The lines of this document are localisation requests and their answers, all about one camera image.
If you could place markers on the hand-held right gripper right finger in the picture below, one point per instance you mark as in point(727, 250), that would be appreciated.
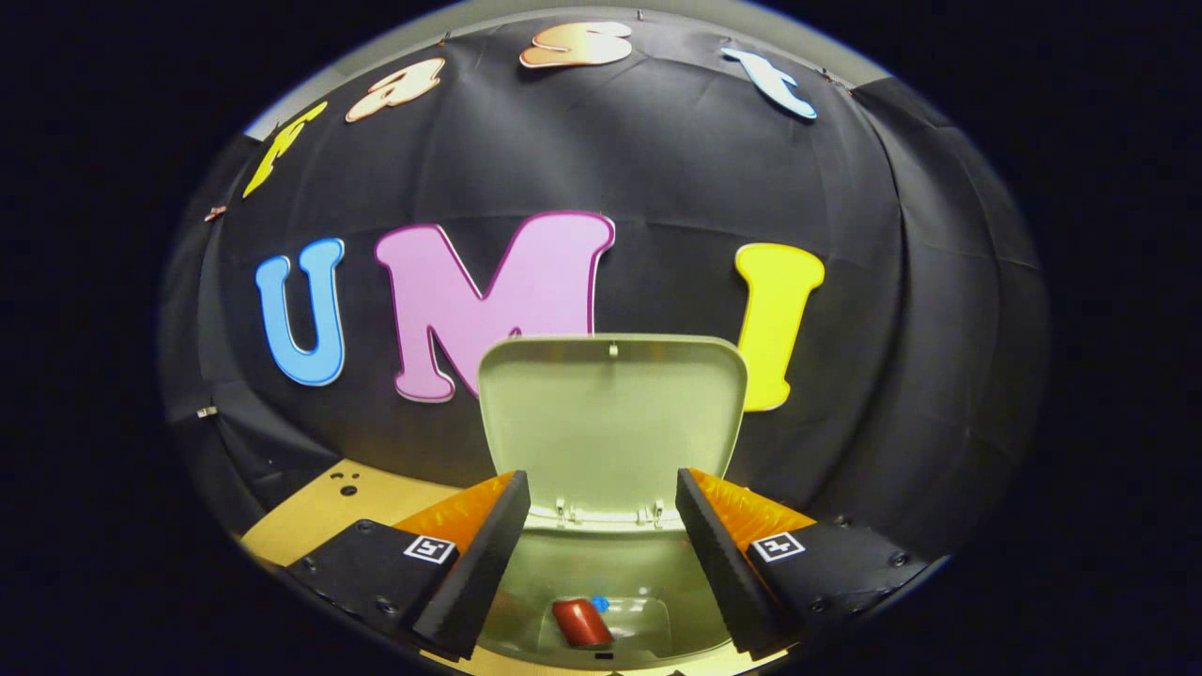
point(718, 563)

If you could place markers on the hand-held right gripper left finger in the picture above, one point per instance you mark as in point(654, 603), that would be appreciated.
point(474, 573)

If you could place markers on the red pop can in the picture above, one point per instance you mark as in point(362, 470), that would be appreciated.
point(582, 623)

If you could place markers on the green desktop garbage bin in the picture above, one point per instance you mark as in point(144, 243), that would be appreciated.
point(610, 422)

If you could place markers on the wooden desktop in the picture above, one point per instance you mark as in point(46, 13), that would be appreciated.
point(310, 516)

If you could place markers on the red cloth clip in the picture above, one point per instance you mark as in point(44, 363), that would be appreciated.
point(215, 213)

